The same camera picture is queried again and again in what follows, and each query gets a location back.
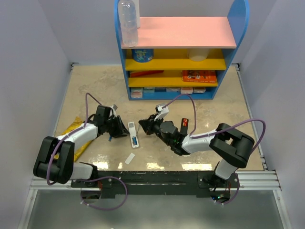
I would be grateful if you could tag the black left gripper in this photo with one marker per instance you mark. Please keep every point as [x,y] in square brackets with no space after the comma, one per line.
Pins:
[121,130]

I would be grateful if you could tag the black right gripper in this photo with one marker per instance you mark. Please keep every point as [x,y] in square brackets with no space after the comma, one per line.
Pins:
[147,124]

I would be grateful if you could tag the white remote control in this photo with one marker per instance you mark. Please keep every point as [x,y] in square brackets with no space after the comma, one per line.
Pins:
[132,131]

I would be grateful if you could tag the white battery cover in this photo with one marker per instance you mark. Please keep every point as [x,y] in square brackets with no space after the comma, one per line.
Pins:
[129,158]

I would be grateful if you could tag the black remote control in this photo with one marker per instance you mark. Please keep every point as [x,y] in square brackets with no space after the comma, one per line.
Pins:
[184,126]

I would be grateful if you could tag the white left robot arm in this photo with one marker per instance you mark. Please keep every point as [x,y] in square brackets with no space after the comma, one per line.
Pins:
[55,160]

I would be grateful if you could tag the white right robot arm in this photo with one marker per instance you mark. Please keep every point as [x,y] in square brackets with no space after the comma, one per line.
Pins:
[232,145]

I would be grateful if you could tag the red white tissue pack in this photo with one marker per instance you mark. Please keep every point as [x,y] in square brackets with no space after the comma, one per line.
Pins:
[136,92]

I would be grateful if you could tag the green tissue pack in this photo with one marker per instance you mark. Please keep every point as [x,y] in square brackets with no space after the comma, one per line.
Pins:
[147,90]

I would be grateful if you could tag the blue tissue pack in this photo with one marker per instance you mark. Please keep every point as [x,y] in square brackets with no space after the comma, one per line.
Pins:
[160,89]

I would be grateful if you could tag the yellow chips bag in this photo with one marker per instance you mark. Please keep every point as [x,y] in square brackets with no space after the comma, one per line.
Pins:
[80,135]

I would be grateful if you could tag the red tissue pack right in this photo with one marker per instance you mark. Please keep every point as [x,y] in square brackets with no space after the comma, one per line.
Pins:
[186,90]

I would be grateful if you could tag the red flat book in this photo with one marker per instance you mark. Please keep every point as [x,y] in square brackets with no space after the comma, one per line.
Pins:
[144,73]

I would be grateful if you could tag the white tissue pack right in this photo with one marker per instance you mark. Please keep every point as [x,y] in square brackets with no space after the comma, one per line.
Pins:
[199,90]

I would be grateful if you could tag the blue cartoon can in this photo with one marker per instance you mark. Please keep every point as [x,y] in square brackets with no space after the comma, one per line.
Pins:
[142,55]

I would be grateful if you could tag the blue shelf unit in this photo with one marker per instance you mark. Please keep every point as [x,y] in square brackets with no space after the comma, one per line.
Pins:
[171,37]

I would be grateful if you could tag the orange box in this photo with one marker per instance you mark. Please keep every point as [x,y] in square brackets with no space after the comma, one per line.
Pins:
[199,76]

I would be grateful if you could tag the clear plastic bottle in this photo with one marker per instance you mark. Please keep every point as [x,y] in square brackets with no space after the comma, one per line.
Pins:
[128,22]

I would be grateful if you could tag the white bottle behind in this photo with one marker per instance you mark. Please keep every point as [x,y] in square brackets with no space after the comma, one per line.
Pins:
[137,6]

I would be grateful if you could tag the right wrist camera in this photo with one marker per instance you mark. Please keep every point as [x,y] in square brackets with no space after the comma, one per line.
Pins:
[161,111]

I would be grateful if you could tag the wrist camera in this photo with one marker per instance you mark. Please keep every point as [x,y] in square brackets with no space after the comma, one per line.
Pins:
[161,111]
[114,109]

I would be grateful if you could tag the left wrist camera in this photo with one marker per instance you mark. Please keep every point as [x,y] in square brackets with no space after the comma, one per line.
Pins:
[114,109]

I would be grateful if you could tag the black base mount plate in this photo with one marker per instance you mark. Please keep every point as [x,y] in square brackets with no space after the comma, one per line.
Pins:
[180,183]

